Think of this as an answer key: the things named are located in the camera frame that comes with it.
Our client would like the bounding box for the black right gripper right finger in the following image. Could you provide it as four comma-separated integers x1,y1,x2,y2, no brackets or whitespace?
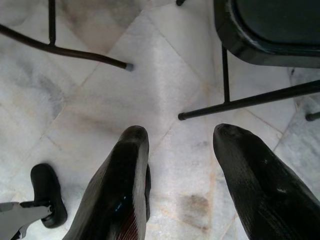
213,123,320,240

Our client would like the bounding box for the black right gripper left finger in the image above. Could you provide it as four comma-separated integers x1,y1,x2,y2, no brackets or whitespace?
61,125,150,240

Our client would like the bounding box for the robot black right foot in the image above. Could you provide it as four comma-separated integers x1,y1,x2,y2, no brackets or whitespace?
145,164,152,219

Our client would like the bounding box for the robot silver left leg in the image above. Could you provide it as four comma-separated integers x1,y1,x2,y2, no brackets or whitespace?
0,199,54,240

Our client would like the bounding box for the black chair with padded seat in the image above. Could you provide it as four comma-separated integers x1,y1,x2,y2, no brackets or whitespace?
177,0,320,123

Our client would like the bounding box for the dark metal chair frame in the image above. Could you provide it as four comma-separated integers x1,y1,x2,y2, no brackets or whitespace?
0,0,134,73

